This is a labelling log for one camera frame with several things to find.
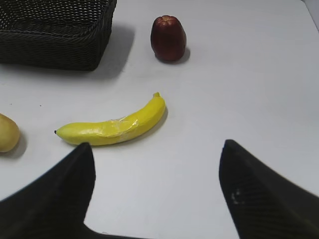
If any black woven basket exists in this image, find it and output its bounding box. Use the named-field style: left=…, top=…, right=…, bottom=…
left=0, top=0, right=117, bottom=71

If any yellow mango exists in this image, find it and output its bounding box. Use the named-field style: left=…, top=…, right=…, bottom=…
left=0, top=114, right=20, bottom=152

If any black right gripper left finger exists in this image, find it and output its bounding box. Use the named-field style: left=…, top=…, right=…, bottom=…
left=0, top=142, right=140, bottom=239

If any yellow banana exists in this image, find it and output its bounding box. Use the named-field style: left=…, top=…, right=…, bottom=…
left=54, top=92, right=166, bottom=146

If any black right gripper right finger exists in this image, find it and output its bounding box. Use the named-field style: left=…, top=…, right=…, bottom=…
left=219, top=139, right=319, bottom=239

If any dark red wax apple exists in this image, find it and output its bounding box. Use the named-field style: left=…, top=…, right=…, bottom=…
left=151, top=15, right=186, bottom=62

